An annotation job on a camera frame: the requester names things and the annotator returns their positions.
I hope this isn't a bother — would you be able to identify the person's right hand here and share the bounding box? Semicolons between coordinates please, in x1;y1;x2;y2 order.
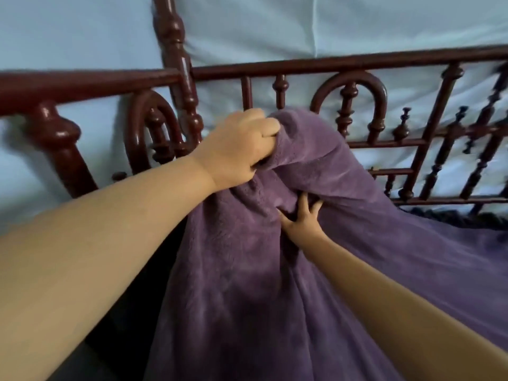
276;193;330;255

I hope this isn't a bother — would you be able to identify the person's left hand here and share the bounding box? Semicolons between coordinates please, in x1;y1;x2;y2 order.
190;108;282;192

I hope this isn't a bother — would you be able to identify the purple fleece duvet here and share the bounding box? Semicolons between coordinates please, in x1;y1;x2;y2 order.
142;107;508;381

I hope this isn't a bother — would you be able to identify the red wooden bed frame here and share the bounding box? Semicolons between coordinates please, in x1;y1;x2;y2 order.
0;0;508;219

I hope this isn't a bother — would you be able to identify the person's left forearm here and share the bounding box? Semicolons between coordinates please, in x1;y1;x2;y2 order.
0;154;219;381

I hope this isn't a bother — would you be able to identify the person's right forearm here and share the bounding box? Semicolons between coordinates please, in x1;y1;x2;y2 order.
305;238;508;381

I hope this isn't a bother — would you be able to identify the pale mosquito net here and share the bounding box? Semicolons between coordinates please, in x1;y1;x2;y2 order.
0;0;508;234

